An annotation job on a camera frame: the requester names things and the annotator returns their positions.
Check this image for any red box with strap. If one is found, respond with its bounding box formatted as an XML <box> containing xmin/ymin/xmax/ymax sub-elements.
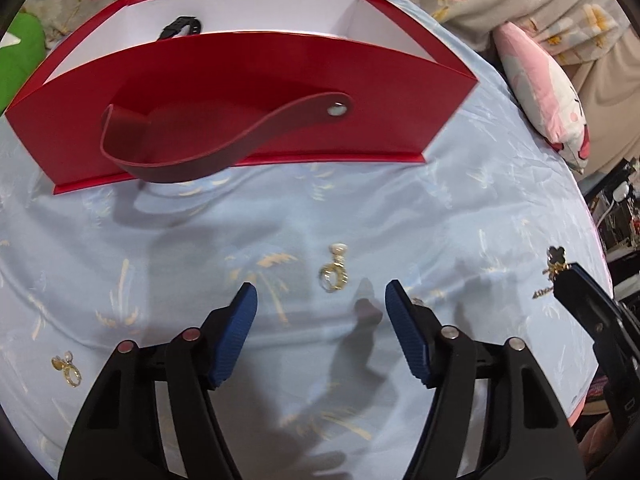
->
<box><xmin>5</xmin><ymin>0</ymin><xmax>478</xmax><ymax>196</ymax></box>

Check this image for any dark cluttered shelf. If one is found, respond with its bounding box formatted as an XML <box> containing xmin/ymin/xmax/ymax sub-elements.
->
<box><xmin>587</xmin><ymin>160</ymin><xmax>640</xmax><ymax>261</ymax></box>

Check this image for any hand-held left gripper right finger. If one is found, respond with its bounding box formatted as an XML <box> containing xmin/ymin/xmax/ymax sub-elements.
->
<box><xmin>384</xmin><ymin>280</ymin><xmax>587</xmax><ymax>480</ymax></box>

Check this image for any black wristwatch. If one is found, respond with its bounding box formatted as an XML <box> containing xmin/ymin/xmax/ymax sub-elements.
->
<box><xmin>157</xmin><ymin>16</ymin><xmax>202</xmax><ymax>41</ymax></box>

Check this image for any gold ring with charm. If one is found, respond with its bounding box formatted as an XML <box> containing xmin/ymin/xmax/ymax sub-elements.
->
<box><xmin>319</xmin><ymin>242</ymin><xmax>351</xmax><ymax>293</ymax></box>

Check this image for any green round pillow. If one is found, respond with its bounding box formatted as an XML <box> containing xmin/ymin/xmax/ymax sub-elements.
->
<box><xmin>0</xmin><ymin>12</ymin><xmax>47</xmax><ymax>116</ymax></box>

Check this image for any pink sheet edge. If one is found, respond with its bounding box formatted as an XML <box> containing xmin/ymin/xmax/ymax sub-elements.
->
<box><xmin>570</xmin><ymin>220</ymin><xmax>616</xmax><ymax>418</ymax></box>

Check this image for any gold chain with black clover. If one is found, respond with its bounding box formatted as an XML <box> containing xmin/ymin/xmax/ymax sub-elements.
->
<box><xmin>531</xmin><ymin>246</ymin><xmax>573</xmax><ymax>301</ymax></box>

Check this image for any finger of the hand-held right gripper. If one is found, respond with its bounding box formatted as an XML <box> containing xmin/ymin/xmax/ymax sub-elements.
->
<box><xmin>555</xmin><ymin>282</ymin><xmax>608</xmax><ymax>356</ymax></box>
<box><xmin>567</xmin><ymin>263</ymin><xmax>623</xmax><ymax>321</ymax></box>

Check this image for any beige cloth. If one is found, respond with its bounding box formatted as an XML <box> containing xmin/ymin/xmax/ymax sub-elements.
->
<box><xmin>570</xmin><ymin>35</ymin><xmax>640</xmax><ymax>178</ymax></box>

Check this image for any light blue bed sheet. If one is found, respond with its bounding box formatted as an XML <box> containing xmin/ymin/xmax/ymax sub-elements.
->
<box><xmin>0</xmin><ymin>0</ymin><xmax>613</xmax><ymax>480</ymax></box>

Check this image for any white round charger with cable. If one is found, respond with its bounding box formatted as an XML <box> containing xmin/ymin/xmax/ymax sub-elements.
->
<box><xmin>595</xmin><ymin>181</ymin><xmax>632</xmax><ymax>228</ymax></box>

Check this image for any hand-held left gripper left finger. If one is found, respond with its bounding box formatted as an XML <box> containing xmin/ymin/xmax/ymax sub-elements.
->
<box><xmin>57</xmin><ymin>281</ymin><xmax>258</xmax><ymax>480</ymax></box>

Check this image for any small gold pearl ring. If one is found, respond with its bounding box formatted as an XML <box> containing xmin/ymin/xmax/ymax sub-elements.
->
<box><xmin>51</xmin><ymin>352</ymin><xmax>82</xmax><ymax>389</ymax></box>

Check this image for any pink plush pillow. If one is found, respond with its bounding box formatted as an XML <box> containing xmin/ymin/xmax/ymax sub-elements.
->
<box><xmin>492</xmin><ymin>21</ymin><xmax>592</xmax><ymax>176</ymax></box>

